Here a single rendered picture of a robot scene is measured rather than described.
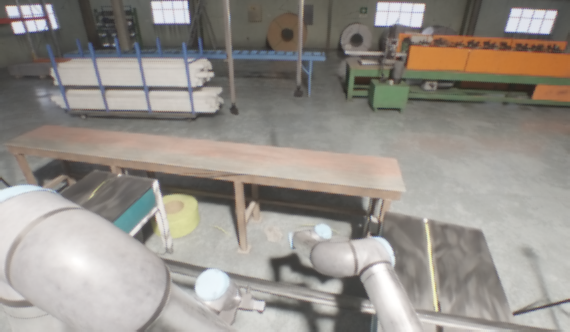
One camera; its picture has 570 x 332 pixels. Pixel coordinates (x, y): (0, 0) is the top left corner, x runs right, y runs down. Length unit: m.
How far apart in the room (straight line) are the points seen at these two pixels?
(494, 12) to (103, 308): 16.02
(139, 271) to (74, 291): 0.07
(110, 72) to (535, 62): 7.98
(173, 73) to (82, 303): 4.80
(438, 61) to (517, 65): 1.61
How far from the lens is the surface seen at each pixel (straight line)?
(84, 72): 5.94
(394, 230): 1.81
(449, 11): 15.19
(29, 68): 11.20
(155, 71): 5.22
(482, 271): 1.79
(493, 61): 7.16
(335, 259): 1.03
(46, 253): 0.40
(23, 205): 0.47
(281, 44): 11.80
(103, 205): 2.18
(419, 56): 6.51
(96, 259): 0.39
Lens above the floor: 1.89
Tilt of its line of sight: 28 degrees down
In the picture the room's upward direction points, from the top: 1 degrees clockwise
